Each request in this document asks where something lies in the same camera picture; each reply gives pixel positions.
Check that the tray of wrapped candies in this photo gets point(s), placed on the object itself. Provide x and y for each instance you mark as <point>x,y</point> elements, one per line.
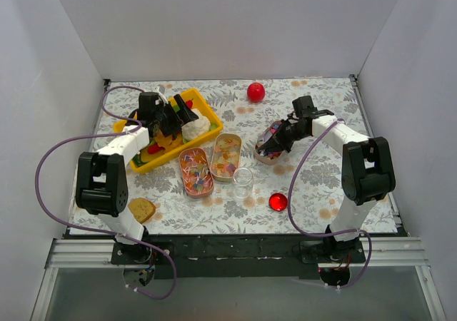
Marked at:
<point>197,178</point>

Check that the tray of pale jelly candies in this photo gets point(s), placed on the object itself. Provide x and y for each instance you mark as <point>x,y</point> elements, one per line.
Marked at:
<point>226,156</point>

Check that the yellow plastic basket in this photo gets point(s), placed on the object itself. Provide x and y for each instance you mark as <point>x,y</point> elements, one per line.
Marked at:
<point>144,162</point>

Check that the bread slice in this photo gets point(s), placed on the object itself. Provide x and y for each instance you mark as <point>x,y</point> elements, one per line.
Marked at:
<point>142,209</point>

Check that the tray of star candies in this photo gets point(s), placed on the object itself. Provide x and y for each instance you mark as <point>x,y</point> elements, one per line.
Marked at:
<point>271,158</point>

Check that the red jar lid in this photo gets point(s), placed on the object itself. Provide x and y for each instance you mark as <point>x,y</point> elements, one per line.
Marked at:
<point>278,202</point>

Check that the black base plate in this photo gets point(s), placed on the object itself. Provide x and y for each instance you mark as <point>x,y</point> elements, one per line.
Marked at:
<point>239,255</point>

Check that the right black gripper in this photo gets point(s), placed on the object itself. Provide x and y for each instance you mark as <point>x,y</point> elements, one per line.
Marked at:
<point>282,139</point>

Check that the white cauliflower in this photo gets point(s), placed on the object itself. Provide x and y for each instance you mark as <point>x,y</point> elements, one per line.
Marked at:
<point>194,129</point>

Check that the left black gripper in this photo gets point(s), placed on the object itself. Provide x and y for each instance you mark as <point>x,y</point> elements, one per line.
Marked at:
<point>171,118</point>

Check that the orange bell pepper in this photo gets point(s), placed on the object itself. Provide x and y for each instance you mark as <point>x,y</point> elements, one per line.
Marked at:
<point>169,143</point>

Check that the red apple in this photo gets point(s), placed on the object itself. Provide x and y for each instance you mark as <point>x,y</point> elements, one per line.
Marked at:
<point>255,92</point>

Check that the red chili pepper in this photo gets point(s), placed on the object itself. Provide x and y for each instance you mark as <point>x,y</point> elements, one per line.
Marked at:
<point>155,148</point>

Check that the clear glass jar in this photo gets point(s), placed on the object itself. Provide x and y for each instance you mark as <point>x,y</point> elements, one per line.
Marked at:
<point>242,183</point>

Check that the aluminium frame rail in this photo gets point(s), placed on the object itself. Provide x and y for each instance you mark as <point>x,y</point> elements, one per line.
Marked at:
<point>81,253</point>

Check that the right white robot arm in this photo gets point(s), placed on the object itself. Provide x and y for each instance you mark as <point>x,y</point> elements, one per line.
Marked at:
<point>367,174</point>

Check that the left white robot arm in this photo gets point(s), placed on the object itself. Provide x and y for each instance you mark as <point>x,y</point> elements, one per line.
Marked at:
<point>101,185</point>

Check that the floral table mat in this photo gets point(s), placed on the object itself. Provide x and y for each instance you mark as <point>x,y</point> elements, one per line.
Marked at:
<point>317,193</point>

